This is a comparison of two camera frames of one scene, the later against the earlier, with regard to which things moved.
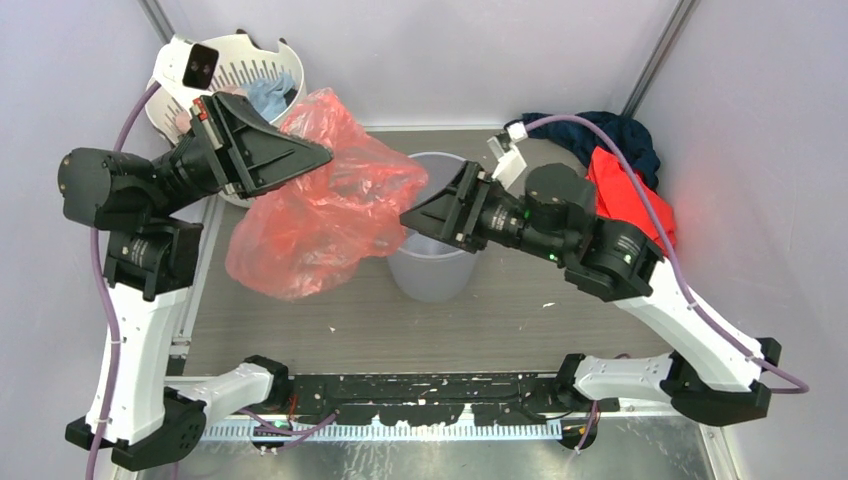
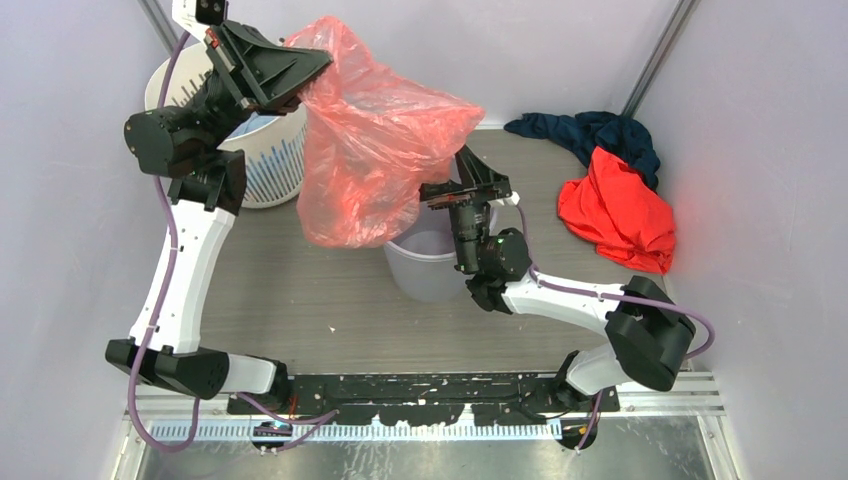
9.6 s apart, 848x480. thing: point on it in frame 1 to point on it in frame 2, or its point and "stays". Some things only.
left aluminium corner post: x=157 y=19 stays
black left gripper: x=257 y=140 to x=236 y=49
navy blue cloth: x=583 y=138 stays
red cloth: x=618 y=197 stays
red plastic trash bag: x=310 y=235 to x=371 y=143
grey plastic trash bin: x=432 y=269 stays
